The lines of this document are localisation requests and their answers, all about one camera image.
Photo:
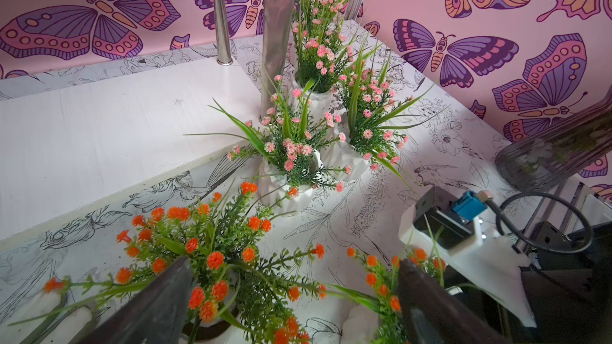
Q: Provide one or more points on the pink plant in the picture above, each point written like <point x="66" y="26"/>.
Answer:
<point x="289" y="141"/>
<point x="322" y="52"/>
<point x="370" y="106"/>

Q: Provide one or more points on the pink plant far back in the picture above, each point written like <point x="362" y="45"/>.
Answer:
<point x="322" y="52"/>

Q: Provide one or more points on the orange plant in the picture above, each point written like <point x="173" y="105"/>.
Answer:
<point x="232" y="281"/>
<point x="377" y="317"/>

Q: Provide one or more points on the yellow flower bouquet vase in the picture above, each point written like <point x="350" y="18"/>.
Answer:
<point x="549" y="158"/>

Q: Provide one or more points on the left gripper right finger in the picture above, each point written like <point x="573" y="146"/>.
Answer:
<point x="432" y="315"/>

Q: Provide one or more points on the white two-tier rack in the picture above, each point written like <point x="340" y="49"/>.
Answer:
<point x="100" y="96"/>

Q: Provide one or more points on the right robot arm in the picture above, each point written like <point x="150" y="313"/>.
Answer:
<point x="565" y="298"/>

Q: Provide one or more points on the pink plant front right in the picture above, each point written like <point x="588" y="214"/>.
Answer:
<point x="370" y="106"/>

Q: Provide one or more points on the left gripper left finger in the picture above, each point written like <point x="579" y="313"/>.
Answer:
<point x="155" y="315"/>

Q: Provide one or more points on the pink plant left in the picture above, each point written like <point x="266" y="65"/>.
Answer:
<point x="289" y="141"/>

